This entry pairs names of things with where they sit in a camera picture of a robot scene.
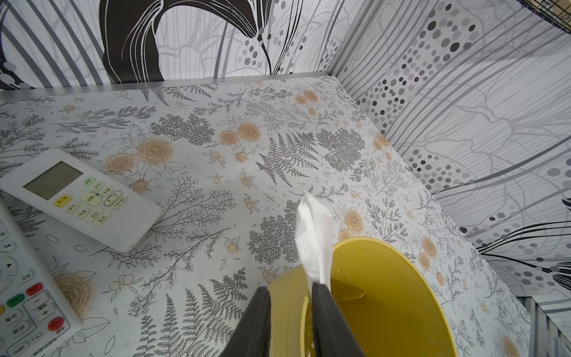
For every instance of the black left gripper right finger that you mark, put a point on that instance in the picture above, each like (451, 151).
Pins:
(331, 333)

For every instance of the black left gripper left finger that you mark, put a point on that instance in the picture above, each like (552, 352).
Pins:
(252, 336)

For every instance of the yellow plastic cup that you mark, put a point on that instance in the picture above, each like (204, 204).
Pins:
(388, 305)

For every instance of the white straw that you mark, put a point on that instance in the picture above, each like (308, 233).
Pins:
(314, 238)

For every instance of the white remote control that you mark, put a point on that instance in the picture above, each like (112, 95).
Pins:
(35, 316)

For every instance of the white remote with screen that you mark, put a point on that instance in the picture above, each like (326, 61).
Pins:
(81, 197)

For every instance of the black wire basket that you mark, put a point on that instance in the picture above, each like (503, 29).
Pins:
(555, 12)

